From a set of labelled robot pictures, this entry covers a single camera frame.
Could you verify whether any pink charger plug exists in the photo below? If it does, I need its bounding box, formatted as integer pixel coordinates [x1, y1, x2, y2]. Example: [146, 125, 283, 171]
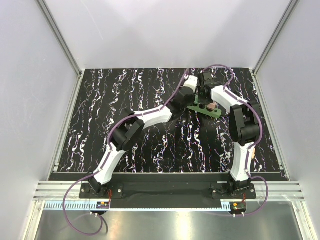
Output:
[207, 102, 217, 110]

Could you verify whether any green power strip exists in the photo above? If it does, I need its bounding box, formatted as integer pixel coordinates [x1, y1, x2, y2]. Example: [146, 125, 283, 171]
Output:
[187, 104, 222, 119]

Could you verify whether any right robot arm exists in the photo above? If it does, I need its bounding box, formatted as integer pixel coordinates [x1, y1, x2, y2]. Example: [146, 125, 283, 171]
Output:
[197, 71, 263, 199]

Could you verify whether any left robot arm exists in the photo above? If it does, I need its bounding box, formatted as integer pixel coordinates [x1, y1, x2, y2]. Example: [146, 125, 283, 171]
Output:
[88, 86, 197, 198]

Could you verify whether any marble pattern mat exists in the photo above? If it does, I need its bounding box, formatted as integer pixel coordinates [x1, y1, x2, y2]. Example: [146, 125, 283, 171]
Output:
[48, 67, 291, 181]

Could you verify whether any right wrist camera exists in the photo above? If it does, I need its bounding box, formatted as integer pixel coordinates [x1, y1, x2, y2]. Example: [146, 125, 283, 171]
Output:
[197, 71, 215, 87]

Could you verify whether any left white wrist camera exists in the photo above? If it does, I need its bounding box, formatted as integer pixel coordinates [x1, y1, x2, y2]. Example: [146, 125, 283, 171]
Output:
[183, 75, 198, 93]

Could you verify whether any black power cord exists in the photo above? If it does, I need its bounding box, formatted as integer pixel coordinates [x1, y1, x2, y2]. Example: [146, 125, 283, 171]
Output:
[219, 84, 245, 118]

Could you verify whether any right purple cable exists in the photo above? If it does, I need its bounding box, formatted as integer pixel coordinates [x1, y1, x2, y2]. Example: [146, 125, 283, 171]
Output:
[202, 64, 270, 217]

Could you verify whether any purple cable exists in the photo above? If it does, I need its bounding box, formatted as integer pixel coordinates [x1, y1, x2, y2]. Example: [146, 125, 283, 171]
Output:
[202, 64, 270, 217]
[62, 68, 193, 236]

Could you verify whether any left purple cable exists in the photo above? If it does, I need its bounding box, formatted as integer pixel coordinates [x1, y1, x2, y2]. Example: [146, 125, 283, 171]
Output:
[62, 68, 193, 236]

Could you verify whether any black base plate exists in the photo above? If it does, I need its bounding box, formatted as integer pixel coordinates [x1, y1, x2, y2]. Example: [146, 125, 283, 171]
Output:
[79, 173, 257, 200]

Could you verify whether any aluminium frame rail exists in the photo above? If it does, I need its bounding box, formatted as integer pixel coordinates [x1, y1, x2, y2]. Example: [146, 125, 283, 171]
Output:
[33, 181, 304, 212]

